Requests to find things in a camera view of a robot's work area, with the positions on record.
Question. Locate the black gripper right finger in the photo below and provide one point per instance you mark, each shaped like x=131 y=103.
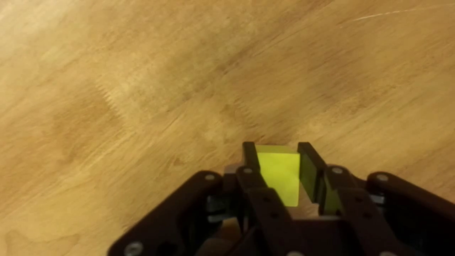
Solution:
x=350 y=208

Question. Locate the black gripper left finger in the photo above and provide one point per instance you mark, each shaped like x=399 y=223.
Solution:
x=264 y=208

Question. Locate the yellow cube block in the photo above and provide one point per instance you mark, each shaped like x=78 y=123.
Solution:
x=280 y=175

